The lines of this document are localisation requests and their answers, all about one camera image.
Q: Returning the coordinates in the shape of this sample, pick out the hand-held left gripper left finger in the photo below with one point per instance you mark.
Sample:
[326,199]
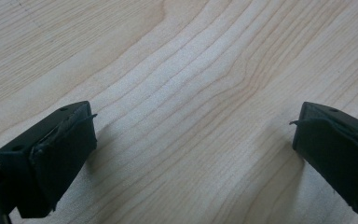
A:
[49,158]

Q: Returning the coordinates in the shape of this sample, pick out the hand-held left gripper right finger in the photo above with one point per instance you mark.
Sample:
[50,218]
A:
[338,149]

